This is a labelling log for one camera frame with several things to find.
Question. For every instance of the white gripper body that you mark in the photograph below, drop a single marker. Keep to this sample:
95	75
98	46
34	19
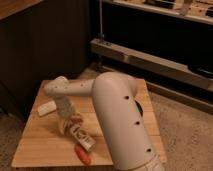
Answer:
67	113

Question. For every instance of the white plastic bottle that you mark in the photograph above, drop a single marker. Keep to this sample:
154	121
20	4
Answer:
85	140

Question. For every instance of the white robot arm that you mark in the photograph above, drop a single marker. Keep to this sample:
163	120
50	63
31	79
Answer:
113	96

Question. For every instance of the beige sponge block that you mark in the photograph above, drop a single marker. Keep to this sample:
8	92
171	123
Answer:
46	108

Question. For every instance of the orange carrot toy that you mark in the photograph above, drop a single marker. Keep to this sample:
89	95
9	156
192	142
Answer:
82	154

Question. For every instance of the wooden folding table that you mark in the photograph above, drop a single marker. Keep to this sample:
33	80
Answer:
42	146

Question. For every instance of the grey metal shelf rack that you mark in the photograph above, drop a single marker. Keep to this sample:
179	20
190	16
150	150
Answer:
157	37

